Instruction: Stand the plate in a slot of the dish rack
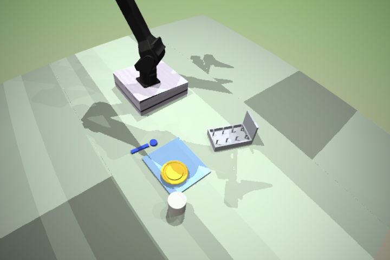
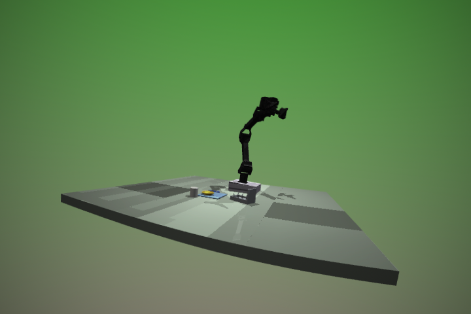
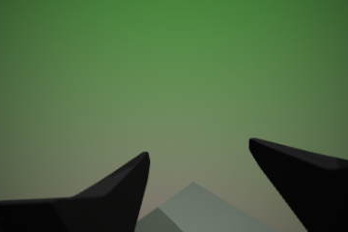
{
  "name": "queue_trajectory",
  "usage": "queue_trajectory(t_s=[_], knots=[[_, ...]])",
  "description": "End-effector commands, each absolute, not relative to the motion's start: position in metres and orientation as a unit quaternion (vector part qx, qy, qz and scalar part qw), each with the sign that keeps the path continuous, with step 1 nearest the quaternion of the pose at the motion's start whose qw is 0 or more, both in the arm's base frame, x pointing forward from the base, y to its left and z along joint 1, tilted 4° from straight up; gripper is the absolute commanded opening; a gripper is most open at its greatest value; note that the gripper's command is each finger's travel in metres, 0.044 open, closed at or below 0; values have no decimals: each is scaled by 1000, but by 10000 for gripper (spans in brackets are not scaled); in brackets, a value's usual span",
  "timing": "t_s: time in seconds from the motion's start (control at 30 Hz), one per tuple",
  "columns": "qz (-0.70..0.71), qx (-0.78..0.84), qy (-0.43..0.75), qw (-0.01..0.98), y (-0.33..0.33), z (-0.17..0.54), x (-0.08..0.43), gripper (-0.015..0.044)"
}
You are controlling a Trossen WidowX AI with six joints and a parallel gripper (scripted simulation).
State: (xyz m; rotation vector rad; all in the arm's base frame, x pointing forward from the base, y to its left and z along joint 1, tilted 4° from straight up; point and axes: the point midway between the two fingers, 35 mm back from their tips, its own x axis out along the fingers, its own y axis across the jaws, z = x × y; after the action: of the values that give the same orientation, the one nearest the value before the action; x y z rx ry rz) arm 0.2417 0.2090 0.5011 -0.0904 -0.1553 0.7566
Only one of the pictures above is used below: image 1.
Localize yellow round plate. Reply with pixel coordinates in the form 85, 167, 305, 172
161, 161, 188, 185

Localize grey dish rack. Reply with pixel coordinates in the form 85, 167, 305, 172
207, 110, 259, 152

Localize light blue flat square mat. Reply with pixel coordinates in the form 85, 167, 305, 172
142, 137, 211, 194

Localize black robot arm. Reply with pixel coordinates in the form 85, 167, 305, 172
116, 0, 166, 88

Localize white cylinder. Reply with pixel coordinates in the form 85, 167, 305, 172
167, 192, 186, 216

